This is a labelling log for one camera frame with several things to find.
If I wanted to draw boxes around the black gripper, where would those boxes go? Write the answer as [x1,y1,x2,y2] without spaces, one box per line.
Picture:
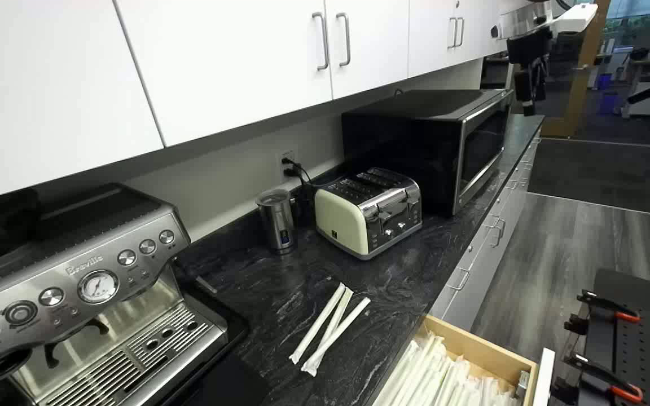
[506,24,558,118]

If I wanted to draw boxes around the black appliance behind microwave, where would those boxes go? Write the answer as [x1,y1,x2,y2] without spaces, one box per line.
[477,52,516,92]

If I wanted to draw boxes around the stainless steel microwave oven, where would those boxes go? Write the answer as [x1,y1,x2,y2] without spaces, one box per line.
[339,86,516,220]

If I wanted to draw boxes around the dark floor mat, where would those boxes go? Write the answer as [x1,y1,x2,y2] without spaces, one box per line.
[525,135,650,220]

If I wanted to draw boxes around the grey lower cabinets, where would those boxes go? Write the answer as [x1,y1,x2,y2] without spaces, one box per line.
[429,121,545,334]

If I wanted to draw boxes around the open wooden drawer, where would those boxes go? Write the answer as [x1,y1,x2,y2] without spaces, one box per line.
[369,311,559,406]

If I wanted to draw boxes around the stainless steel milk jug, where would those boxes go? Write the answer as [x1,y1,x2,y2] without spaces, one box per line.
[252,188,299,254]

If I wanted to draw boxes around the paper wrapped straw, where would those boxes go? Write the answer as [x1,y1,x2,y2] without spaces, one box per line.
[314,287,357,356]
[297,296,375,380]
[286,281,350,368]

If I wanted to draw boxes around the pile of wrapped straws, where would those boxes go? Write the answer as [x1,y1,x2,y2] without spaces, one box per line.
[373,334,523,406]

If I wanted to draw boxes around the white upper cabinets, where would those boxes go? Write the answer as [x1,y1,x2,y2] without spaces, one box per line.
[0,0,537,208]

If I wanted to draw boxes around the stainless steel espresso machine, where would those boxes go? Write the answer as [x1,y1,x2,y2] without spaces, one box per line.
[0,179,234,406]

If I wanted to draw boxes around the wooden post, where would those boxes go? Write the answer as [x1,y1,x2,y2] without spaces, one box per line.
[540,0,614,142]

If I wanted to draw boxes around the short metal drawer handle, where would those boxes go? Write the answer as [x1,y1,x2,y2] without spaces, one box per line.
[490,215,510,250]

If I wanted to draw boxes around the orange handled black clamp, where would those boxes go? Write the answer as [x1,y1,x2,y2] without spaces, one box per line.
[564,349,648,406]
[573,287,643,327]

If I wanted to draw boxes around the wall outlet with black plug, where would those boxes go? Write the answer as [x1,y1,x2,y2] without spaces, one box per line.
[278,154,316,192]

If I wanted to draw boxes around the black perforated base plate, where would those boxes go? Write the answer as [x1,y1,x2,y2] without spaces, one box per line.
[564,266,650,406]

